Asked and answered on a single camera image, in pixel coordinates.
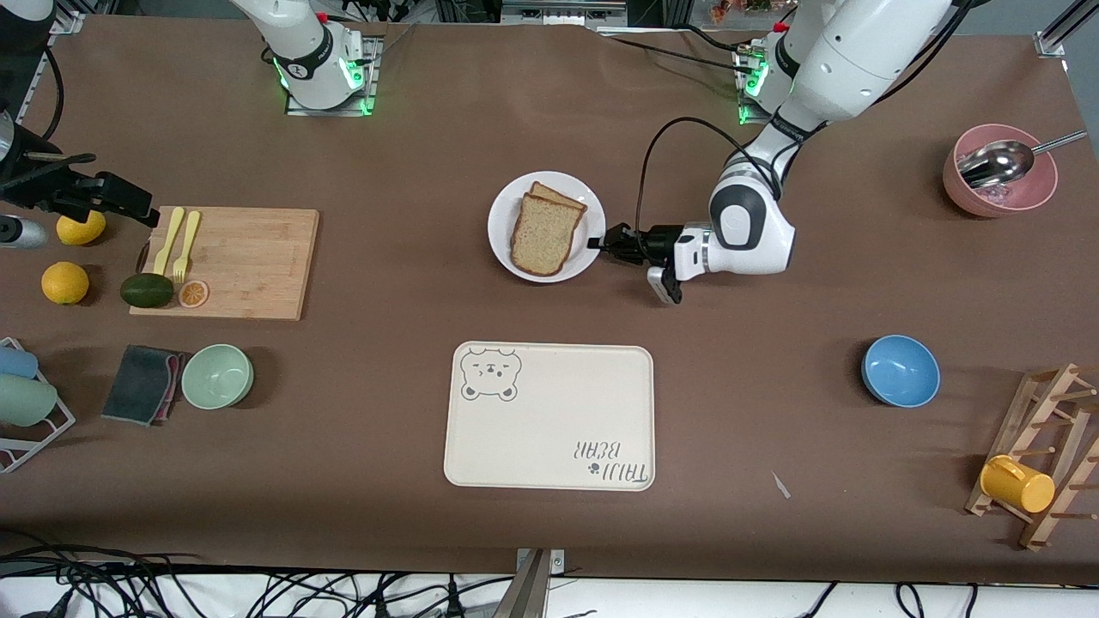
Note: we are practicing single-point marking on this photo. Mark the toast bread slice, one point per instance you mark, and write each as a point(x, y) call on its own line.
point(558, 193)
point(545, 236)

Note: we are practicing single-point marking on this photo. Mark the white round plate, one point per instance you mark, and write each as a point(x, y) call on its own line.
point(502, 232)

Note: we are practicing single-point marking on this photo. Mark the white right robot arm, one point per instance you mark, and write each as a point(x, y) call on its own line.
point(305, 51)

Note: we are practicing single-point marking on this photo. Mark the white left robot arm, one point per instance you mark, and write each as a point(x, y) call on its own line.
point(747, 236)

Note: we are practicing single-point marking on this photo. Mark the yellow lemon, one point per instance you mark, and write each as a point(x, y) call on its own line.
point(65, 283)
point(81, 232)

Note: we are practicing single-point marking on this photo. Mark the yellow plastic knife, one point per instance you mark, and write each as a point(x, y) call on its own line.
point(168, 245)

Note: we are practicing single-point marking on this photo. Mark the yellow plastic fork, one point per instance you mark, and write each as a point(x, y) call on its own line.
point(187, 245)

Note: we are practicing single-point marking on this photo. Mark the dark green avocado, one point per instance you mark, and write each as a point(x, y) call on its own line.
point(146, 290)

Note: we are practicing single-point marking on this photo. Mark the orange slice toy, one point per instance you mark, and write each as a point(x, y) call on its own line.
point(193, 293)

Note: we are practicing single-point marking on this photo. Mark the wooden cutting board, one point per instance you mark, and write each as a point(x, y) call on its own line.
point(258, 257)

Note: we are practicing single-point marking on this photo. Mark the light blue cup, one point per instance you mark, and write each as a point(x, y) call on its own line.
point(15, 362)

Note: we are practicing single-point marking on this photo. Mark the dark grey folded cloth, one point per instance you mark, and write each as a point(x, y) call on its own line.
point(137, 384)

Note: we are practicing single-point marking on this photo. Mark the pink folded cloth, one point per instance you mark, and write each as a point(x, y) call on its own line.
point(176, 386)

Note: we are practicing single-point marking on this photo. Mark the cream bear print tray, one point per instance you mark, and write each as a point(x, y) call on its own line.
point(549, 429)

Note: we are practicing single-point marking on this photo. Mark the light green bowl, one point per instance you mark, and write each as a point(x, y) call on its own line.
point(216, 376)

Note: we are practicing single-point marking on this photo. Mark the pale green cup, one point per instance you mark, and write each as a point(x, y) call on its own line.
point(26, 401)

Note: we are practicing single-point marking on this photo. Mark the grey background box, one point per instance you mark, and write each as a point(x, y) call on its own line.
point(558, 13)

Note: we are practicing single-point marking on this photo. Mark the blue bowl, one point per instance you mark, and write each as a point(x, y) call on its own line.
point(900, 371)

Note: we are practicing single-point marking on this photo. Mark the grey tape scrap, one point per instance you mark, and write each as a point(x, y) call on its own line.
point(780, 485)

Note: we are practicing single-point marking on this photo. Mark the clear plastic ice cubes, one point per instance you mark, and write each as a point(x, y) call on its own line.
point(1000, 196)

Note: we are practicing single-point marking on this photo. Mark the metal scoop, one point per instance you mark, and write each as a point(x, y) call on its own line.
point(996, 163)

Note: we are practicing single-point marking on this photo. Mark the pink bowl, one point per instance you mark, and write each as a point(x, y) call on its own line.
point(1039, 189)

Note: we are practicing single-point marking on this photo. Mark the wooden peg rack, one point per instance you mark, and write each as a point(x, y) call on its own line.
point(1043, 403)

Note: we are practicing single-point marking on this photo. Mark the yellow mug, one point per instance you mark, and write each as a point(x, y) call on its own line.
point(1017, 485)

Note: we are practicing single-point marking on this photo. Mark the aluminium frame profile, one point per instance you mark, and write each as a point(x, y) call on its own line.
point(73, 21)
point(1065, 26)

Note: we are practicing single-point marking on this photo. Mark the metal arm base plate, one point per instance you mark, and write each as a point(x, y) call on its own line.
point(747, 116)
point(371, 86)

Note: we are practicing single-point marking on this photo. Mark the metal table edge bracket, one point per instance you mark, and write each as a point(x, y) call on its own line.
point(532, 592)

